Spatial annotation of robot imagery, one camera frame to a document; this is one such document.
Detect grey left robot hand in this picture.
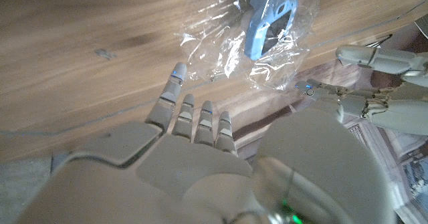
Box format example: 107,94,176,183
294,44,428,136

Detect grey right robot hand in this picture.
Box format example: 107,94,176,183
13,62,397,224

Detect small blue toy camera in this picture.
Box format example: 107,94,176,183
243,0,299,62

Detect clear cellophane sheet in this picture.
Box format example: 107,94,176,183
174,0,320,91

